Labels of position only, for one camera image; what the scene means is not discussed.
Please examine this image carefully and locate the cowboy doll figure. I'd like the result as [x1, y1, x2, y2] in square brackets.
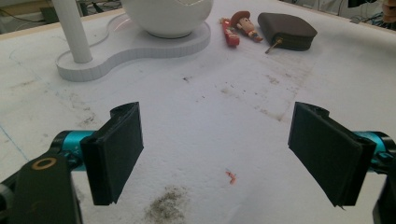
[230, 10, 264, 43]

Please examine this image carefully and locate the red toy stick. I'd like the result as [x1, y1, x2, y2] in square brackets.
[219, 18, 241, 48]

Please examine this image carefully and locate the small orange scrap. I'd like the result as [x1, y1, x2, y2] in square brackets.
[225, 170, 237, 185]

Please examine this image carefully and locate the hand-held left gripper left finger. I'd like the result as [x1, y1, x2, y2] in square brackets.
[49, 101, 145, 206]

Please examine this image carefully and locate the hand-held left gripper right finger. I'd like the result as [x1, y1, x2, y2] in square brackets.
[288, 101, 396, 208]

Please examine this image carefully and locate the dark brown zip pouch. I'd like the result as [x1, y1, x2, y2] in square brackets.
[257, 12, 318, 54]

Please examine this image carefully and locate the white stand with bowl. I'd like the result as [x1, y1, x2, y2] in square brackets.
[51, 0, 215, 83]

